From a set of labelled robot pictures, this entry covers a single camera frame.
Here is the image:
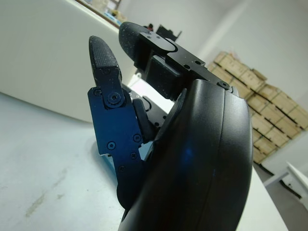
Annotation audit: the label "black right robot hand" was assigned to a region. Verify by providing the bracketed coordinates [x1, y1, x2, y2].
[87, 21, 254, 231]

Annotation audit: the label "cream white two-slot toaster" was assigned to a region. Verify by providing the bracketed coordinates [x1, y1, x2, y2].
[0, 0, 145, 124]

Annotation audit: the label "stacked wooden crates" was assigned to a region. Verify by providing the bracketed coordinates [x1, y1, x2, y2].
[206, 50, 308, 165]

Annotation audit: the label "black monitor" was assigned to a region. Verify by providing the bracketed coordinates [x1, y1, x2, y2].
[146, 23, 183, 42]

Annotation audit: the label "white table frame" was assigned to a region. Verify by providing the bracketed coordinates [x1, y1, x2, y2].
[263, 161, 308, 201]

